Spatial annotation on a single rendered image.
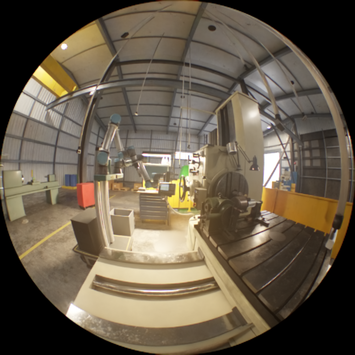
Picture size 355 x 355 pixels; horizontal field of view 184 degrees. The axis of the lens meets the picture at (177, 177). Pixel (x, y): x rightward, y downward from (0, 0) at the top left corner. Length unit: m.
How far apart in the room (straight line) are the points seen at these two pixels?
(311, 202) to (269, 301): 2.56
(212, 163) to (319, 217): 2.68
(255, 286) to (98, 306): 0.90
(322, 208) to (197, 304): 2.76
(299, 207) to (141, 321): 3.16
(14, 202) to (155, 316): 4.71
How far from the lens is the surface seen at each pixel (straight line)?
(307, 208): 3.07
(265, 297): 0.68
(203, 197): 1.27
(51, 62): 7.26
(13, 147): 8.88
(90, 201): 4.63
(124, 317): 0.87
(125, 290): 0.95
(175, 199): 4.20
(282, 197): 3.29
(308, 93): 11.30
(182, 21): 7.08
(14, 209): 4.93
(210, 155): 1.39
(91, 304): 0.96
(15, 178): 4.89
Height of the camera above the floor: 1.52
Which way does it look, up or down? 3 degrees down
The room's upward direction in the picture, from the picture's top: 3 degrees clockwise
